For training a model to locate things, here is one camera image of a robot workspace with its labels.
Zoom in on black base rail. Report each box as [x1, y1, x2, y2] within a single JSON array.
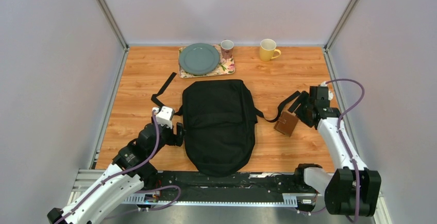
[[142, 171, 320, 204]]

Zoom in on brown leather wallet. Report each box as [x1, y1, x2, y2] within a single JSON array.
[[274, 111, 299, 137]]

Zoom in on yellow ceramic mug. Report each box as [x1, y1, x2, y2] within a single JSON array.
[[259, 39, 281, 62]]

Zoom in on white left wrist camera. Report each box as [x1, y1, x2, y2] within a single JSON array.
[[152, 106, 175, 129]]

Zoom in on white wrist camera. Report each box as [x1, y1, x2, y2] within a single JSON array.
[[320, 81, 334, 100], [152, 106, 175, 129]]

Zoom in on grey-green ceramic plate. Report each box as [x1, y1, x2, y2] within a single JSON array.
[[178, 43, 221, 75]]

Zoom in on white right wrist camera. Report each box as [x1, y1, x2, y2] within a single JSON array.
[[320, 81, 334, 100]]

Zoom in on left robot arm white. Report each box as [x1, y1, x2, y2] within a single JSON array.
[[47, 122, 185, 223]]

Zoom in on black student backpack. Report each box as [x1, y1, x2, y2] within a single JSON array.
[[150, 72, 302, 178]]

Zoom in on small pink floral cup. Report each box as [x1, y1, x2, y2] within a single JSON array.
[[220, 40, 234, 59]]

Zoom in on floral placemat tray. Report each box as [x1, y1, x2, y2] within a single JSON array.
[[178, 44, 235, 78]]

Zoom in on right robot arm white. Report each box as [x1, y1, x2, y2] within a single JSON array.
[[289, 83, 382, 221]]

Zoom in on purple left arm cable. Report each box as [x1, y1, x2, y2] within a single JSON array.
[[54, 110, 181, 224]]

